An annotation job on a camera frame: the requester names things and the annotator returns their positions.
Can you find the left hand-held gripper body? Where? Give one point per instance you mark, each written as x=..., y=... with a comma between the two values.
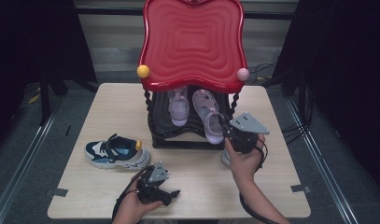
x=155, y=186

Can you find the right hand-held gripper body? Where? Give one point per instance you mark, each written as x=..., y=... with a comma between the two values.
x=246, y=127

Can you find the pink sneaker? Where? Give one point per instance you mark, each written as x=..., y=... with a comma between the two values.
x=208, y=112
x=179, y=109

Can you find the blue and white sneaker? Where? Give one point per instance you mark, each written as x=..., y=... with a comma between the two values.
x=225, y=158
x=116, y=154

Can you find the red and black shoe rack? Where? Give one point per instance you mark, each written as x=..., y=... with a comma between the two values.
x=194, y=46

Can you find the person's left hand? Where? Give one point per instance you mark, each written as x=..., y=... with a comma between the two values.
x=131, y=210

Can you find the person's right hand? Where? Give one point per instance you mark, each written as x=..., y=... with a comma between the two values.
x=245, y=165

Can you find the grey tape piece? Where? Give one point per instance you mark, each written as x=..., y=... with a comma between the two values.
x=300, y=188
x=60, y=192

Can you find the dark curtain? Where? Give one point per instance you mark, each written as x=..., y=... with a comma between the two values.
x=349, y=62
x=22, y=37

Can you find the black metal stand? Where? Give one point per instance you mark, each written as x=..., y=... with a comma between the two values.
x=45, y=99

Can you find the yellow floor tape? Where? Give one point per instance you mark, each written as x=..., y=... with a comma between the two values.
x=34, y=97

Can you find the metal floor rail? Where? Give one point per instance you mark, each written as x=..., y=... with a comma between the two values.
x=321, y=168
x=19, y=174

